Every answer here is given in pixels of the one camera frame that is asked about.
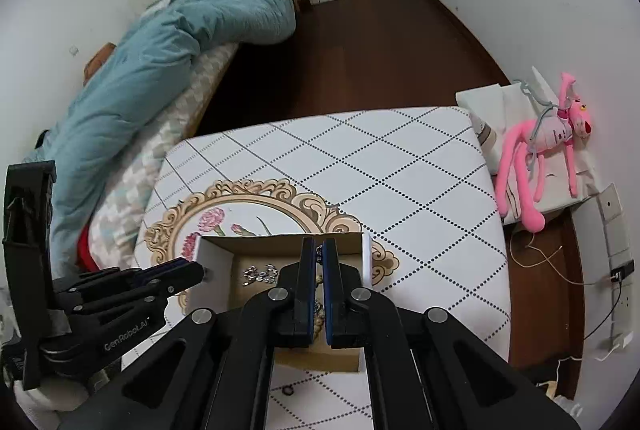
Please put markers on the black plug charger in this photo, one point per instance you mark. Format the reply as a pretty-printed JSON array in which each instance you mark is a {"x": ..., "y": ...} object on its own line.
[{"x": 620, "y": 272}]

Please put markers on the light blue blanket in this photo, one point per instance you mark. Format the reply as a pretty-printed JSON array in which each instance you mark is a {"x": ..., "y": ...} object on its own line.
[{"x": 165, "y": 75}]

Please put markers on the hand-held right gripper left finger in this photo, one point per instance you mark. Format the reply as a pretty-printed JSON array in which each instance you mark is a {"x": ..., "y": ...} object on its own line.
[{"x": 306, "y": 305}]

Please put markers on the brown wooden headboard piece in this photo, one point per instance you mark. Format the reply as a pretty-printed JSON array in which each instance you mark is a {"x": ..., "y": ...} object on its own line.
[{"x": 99, "y": 59}]

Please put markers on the white paper bag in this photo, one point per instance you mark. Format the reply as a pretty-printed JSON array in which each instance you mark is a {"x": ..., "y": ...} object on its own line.
[{"x": 492, "y": 102}]

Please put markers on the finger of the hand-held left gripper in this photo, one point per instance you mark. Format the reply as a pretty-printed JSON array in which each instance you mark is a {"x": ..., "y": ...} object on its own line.
[
  {"x": 125, "y": 302},
  {"x": 165, "y": 271}
]

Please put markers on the white wall socket plate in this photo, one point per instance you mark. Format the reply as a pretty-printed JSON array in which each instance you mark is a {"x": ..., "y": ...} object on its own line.
[{"x": 611, "y": 202}]

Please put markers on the white power adapter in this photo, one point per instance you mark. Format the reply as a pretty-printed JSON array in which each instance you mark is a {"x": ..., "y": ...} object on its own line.
[{"x": 616, "y": 341}]

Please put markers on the white diamond-pattern table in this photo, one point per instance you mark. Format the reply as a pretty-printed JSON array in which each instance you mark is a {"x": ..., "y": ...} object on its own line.
[{"x": 400, "y": 190}]

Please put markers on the person's left forearm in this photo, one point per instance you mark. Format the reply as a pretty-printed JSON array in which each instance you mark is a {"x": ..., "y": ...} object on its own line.
[{"x": 55, "y": 397}]

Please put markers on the pink plush toy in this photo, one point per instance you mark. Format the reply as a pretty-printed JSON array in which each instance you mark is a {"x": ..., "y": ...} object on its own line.
[{"x": 520, "y": 145}]

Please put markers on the patterned bed mattress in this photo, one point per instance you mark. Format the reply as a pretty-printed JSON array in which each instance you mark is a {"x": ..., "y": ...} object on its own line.
[{"x": 200, "y": 85}]

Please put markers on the red cloth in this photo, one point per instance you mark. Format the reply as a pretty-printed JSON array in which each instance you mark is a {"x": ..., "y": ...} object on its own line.
[{"x": 86, "y": 250}]

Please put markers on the grey clothes hanger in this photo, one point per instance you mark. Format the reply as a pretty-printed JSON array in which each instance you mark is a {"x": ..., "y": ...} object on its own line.
[{"x": 537, "y": 130}]

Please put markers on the cardboard box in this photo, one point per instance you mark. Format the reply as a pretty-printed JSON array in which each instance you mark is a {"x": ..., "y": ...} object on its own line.
[{"x": 250, "y": 260}]

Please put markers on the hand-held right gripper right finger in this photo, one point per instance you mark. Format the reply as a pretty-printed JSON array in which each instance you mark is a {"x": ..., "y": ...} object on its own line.
[{"x": 331, "y": 305}]

